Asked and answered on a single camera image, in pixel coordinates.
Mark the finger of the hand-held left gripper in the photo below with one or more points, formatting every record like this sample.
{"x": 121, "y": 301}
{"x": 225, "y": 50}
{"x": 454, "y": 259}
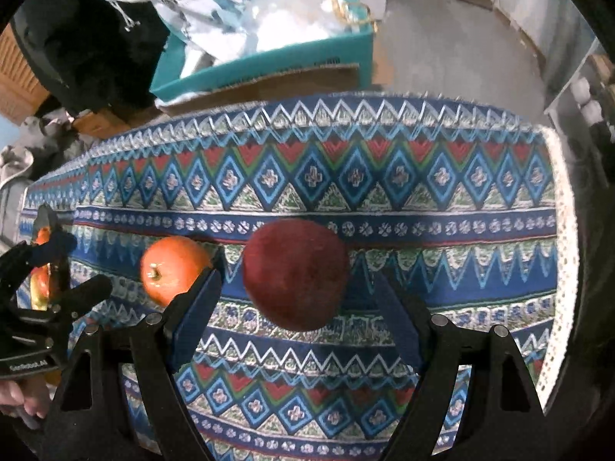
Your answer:
{"x": 86, "y": 293}
{"x": 55, "y": 247}

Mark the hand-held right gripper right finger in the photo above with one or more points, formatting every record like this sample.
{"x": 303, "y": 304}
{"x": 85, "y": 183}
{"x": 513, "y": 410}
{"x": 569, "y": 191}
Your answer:
{"x": 399, "y": 324}

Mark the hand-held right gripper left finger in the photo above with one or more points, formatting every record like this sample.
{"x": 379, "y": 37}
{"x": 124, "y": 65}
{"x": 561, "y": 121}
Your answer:
{"x": 192, "y": 319}

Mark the red apple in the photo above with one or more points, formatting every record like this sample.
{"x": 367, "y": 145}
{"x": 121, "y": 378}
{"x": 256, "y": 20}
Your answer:
{"x": 295, "y": 273}

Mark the person's left hand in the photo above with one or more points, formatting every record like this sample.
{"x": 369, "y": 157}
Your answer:
{"x": 24, "y": 398}

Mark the shiny grey wrapper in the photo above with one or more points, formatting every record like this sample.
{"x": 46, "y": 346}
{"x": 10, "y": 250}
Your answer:
{"x": 48, "y": 216}

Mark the large orange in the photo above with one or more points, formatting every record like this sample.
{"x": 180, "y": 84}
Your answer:
{"x": 173, "y": 264}

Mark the patterned blue tablecloth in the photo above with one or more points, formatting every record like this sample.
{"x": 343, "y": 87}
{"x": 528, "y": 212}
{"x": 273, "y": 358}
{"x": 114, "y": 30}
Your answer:
{"x": 480, "y": 273}

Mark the grey cloth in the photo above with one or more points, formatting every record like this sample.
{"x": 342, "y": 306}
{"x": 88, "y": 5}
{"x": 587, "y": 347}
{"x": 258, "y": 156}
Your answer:
{"x": 53, "y": 129}

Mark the brown cardboard box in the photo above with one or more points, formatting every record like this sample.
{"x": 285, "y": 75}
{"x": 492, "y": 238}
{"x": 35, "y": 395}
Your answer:
{"x": 105, "y": 122}

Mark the wooden louvered door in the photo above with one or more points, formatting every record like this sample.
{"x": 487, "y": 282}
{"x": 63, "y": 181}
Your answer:
{"x": 14, "y": 72}

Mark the black jacket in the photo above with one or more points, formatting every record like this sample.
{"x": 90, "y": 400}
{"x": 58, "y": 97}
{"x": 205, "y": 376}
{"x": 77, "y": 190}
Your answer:
{"x": 86, "y": 43}

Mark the teal cardboard box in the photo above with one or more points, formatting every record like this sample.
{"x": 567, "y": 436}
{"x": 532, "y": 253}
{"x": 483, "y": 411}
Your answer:
{"x": 269, "y": 65}

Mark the white shelf unit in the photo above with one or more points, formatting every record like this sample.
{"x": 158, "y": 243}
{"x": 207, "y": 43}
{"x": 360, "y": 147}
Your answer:
{"x": 567, "y": 105}

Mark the white printed rice bag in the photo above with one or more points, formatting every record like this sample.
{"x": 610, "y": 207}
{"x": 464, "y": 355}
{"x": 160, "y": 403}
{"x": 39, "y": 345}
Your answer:
{"x": 192, "y": 5}

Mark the white jar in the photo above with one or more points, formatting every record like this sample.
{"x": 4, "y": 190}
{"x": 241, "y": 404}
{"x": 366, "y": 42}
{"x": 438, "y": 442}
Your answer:
{"x": 580, "y": 90}
{"x": 592, "y": 113}

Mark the clear plastic bag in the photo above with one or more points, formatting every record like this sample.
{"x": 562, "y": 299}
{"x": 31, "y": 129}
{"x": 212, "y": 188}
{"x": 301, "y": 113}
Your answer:
{"x": 298, "y": 14}

